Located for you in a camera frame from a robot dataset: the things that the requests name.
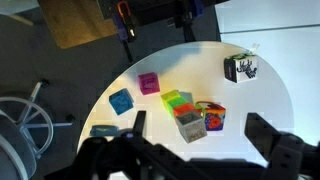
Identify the yellow-green toy block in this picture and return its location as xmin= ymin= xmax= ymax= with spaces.
xmin=161 ymin=90 xmax=180 ymax=105

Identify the green toy block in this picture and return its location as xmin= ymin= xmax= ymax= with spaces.
xmin=167 ymin=97 xmax=187 ymax=110

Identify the purple toy block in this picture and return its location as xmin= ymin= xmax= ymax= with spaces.
xmin=138 ymin=72 xmax=160 ymax=95

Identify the blue toy block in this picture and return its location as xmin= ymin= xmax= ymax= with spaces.
xmin=109 ymin=88 xmax=133 ymax=115

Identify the grey office chair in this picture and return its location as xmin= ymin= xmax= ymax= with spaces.
xmin=0 ymin=79 xmax=75 ymax=180

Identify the flat blue toy piece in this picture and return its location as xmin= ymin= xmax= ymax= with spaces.
xmin=90 ymin=125 xmax=119 ymax=137

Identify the black white zebra cube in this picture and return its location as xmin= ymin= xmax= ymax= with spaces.
xmin=224 ymin=53 xmax=258 ymax=83

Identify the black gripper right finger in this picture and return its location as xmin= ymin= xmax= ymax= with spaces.
xmin=244 ymin=112 xmax=303 ymax=168

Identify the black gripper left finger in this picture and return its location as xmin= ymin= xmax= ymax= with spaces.
xmin=132 ymin=111 xmax=146 ymax=136

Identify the wooden board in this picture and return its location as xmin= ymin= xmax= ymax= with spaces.
xmin=37 ymin=0 xmax=117 ymax=49

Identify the orange toy block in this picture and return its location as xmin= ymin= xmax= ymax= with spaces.
xmin=172 ymin=103 xmax=196 ymax=117

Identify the orange black clamp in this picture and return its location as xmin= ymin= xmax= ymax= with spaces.
xmin=113 ymin=0 xmax=136 ymax=63

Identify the multicolour soft cube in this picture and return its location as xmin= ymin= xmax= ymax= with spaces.
xmin=195 ymin=101 xmax=226 ymax=131

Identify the grey toy block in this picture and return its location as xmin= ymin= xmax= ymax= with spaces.
xmin=175 ymin=111 xmax=207 ymax=143

